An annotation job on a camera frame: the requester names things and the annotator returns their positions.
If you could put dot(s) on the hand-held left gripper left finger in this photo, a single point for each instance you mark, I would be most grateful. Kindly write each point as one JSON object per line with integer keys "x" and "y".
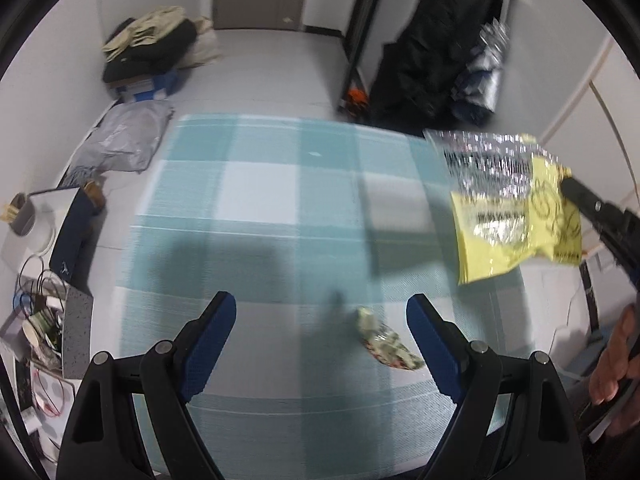
{"x": 210, "y": 345}

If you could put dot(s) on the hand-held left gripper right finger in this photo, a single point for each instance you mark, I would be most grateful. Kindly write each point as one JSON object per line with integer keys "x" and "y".
{"x": 435, "y": 345}

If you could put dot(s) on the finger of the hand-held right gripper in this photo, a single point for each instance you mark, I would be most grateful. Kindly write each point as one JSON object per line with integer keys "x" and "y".
{"x": 590, "y": 205}

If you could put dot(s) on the small patterned snack wrapper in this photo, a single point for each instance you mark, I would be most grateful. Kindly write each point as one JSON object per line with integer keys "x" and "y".
{"x": 387, "y": 344}

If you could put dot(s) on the yellow clear plastic bag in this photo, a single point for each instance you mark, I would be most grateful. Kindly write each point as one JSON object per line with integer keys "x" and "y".
{"x": 500, "y": 220}

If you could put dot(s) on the person's right hand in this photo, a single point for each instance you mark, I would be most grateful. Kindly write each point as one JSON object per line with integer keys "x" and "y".
{"x": 620, "y": 355}

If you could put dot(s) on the grey speckled box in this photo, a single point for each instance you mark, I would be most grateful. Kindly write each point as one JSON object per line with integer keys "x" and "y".
{"x": 77, "y": 335}

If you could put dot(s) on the teal checked tablecloth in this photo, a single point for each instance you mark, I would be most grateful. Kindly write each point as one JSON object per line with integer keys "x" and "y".
{"x": 260, "y": 185}

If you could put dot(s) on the silver folded umbrella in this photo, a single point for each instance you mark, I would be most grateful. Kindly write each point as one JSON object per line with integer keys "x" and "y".
{"x": 487, "y": 70}

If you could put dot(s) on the paper cup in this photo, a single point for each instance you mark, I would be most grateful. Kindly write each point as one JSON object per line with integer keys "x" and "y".
{"x": 36, "y": 331}

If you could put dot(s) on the white and navy box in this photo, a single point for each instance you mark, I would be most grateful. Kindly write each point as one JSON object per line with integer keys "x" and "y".
{"x": 70, "y": 240}

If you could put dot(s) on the white flat board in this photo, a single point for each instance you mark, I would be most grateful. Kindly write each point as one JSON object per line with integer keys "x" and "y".
{"x": 50, "y": 435}

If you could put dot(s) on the brown cardboard piece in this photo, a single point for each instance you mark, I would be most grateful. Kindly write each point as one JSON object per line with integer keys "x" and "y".
{"x": 94, "y": 195}

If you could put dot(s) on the small open grey box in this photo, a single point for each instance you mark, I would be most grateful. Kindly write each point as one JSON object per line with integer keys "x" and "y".
{"x": 10, "y": 332}

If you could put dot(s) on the grey blue cloth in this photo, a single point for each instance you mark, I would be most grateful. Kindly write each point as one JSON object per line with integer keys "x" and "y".
{"x": 82, "y": 176}

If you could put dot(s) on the black jacket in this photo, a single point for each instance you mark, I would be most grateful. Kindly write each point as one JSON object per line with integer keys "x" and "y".
{"x": 425, "y": 60}

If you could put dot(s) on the grey white utensil holder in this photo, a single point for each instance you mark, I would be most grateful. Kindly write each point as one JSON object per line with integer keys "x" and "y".
{"x": 25, "y": 220}

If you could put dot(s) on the grey plastic parcel bag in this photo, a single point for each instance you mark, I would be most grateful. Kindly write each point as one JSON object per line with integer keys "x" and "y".
{"x": 125, "y": 135}

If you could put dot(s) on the bundle of wooden chopsticks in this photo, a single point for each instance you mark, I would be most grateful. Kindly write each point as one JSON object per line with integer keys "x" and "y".
{"x": 9, "y": 211}

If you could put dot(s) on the small orange object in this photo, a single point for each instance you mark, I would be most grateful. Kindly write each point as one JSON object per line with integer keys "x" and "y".
{"x": 357, "y": 100}

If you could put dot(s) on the blue cardboard box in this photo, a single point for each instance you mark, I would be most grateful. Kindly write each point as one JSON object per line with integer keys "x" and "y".
{"x": 160, "y": 85}

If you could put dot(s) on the black framed glass door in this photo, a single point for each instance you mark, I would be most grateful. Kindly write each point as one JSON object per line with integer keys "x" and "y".
{"x": 367, "y": 25}

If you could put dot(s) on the pile of clothes on box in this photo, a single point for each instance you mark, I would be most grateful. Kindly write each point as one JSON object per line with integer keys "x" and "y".
{"x": 155, "y": 57}

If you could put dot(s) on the cream tote bag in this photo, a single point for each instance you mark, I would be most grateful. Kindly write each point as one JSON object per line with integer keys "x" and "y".
{"x": 202, "y": 45}

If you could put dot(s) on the beige garment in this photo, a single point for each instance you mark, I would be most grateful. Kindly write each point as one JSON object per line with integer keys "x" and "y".
{"x": 145, "y": 27}

